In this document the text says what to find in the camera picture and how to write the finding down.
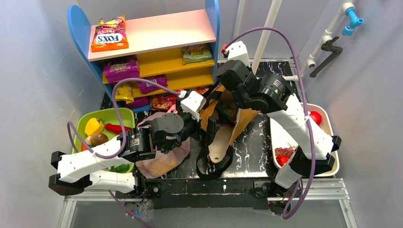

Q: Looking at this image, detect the brown Trader Joe's tote bag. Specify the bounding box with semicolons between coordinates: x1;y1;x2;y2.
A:
195;84;260;181

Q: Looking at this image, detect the purple Fox's candy bag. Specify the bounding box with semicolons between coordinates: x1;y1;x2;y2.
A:
215;103;238;122

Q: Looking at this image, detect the pink plastic grocery bag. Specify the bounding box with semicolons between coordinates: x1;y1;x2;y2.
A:
135;105;192;180

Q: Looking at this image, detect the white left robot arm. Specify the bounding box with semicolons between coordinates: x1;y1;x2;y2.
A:
48;113;218;196

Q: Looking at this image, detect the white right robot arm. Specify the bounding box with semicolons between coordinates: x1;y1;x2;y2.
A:
215;60;341;190

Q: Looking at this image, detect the red Kopiko snack bag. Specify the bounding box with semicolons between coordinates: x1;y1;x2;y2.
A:
149;93;177;111

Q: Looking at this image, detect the green yellow snack bag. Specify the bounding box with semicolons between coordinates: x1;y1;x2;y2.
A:
180;44;214;65

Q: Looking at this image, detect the bottom magenta snack bag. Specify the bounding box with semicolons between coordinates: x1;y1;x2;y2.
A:
125;96;149;109

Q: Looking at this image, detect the magenta Toor snack bag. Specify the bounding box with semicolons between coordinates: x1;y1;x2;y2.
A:
103;55;140;83

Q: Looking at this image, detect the orange Fox's candy bag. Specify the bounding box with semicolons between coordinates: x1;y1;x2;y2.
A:
91;14;129;52

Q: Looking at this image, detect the orange white snack packet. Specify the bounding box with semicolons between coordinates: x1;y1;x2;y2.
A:
195;86;210;95

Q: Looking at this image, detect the small magenta snack packet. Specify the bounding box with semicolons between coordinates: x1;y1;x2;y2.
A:
137;74;168;94

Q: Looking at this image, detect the white fruit tray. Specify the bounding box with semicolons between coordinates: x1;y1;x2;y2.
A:
270;104;340;177

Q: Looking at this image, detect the blue pink yellow shelf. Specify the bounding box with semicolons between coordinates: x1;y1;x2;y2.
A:
67;0;220;96

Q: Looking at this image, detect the red strawberry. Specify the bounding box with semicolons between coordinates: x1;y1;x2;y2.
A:
276;154;289;167

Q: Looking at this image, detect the green cucumber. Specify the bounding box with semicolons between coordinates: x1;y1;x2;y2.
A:
108;164;131;173

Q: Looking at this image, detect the red chili pepper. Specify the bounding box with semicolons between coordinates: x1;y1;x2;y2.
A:
105;123;123;135

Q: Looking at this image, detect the red grape bunch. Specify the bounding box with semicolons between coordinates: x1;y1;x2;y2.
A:
275;147;296;159

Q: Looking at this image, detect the red apple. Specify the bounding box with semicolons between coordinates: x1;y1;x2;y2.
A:
309;111;323;125

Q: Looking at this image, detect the brown mushroom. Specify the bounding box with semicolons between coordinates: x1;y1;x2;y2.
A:
85;133;109;147

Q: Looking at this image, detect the yellow bell pepper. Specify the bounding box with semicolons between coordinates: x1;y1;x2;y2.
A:
84;118;105;136

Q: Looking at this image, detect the green vegetable tray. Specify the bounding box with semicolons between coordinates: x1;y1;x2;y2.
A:
75;108;135;173

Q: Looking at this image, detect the blue pipe fitting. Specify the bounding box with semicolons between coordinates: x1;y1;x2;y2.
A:
342;7;365;36

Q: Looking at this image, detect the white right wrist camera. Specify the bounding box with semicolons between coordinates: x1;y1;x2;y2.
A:
221;41;251;67

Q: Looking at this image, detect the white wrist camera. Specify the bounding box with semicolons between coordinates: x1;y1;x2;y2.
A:
178;90;207;122
221;41;251;67

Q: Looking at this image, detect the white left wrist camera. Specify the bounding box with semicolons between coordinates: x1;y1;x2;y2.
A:
178;90;207;122

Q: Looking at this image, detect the black wall lever handle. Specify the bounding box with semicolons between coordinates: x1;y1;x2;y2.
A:
309;36;344;78

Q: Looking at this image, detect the white PVC pipe frame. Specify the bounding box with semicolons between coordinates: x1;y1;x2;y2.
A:
226;0;355;78

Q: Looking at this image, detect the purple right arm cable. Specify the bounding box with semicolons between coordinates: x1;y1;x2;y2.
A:
224;27;316;220

